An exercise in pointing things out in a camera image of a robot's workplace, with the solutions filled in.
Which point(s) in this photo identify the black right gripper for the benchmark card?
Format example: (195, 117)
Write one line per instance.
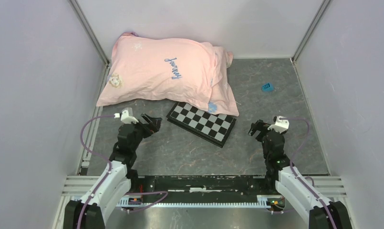
(259, 126)

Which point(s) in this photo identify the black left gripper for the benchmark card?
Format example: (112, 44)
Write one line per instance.
(153, 126)

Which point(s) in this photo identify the pink printed pillowcase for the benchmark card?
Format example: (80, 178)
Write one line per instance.
(176, 69)

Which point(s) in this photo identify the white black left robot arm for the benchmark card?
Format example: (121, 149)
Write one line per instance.
(94, 208)

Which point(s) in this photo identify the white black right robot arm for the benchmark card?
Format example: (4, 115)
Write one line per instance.
(317, 210)

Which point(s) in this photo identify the small blue block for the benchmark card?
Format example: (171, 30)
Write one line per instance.
(268, 87)

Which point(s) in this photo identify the black white chessboard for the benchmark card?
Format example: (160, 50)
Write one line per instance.
(212, 128)

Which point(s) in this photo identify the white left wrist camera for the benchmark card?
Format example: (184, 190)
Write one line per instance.
(126, 116)

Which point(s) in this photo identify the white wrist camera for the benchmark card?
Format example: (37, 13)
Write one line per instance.
(126, 116)
(281, 125)

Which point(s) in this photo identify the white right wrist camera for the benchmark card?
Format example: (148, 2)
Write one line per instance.
(281, 125)

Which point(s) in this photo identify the grey slotted cable duct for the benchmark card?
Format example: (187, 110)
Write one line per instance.
(260, 202)

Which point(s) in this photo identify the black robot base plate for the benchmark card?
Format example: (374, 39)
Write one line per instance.
(208, 189)

